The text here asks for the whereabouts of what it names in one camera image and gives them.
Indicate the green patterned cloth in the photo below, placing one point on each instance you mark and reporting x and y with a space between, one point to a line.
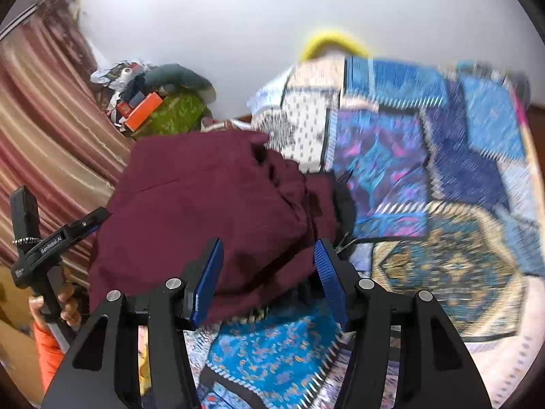
179 115

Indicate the person's left hand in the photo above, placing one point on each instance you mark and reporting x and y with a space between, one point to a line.
68 302

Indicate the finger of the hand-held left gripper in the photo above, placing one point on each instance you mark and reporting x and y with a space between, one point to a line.
94 220

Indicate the striped pink curtain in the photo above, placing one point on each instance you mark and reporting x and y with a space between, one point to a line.
51 128

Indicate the patchwork printed blanket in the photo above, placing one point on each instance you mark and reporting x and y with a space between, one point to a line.
425 179

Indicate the yellow curved object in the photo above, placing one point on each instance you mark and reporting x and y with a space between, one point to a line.
330 40

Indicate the maroon shirt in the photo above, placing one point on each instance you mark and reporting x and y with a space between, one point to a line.
204 204

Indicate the pile of small clutter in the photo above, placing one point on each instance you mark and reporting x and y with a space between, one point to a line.
121 85

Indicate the grey teal cloth bundle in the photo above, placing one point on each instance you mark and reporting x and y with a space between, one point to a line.
179 76

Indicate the person's left forearm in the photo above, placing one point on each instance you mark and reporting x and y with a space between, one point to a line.
47 349

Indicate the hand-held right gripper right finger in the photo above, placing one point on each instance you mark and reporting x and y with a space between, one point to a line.
330 283

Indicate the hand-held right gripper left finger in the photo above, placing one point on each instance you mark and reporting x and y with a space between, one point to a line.
208 283

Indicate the orange box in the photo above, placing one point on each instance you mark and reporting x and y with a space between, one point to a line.
142 111

